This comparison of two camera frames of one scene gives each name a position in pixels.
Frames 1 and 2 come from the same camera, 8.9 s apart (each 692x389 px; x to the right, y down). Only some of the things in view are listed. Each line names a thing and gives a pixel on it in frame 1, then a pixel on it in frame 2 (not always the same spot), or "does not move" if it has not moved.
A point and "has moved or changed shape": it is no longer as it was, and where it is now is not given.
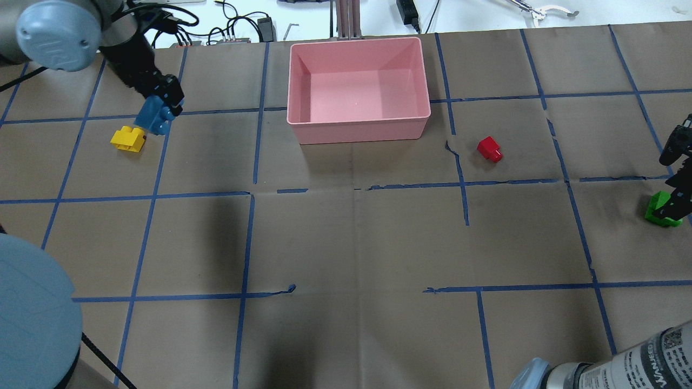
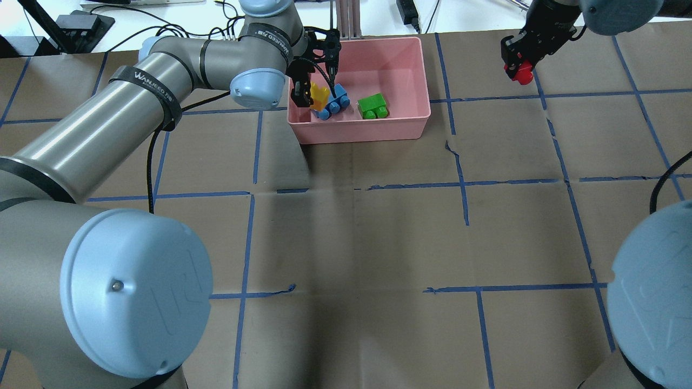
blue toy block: (154, 115) has moved or changed shape
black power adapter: (409, 13) does not move
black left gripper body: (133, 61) -> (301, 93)
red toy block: (490, 149) -> (525, 72)
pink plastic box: (358, 91) does not move
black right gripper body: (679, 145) -> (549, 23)
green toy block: (656, 201) -> (373, 106)
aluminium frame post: (348, 19) does not move
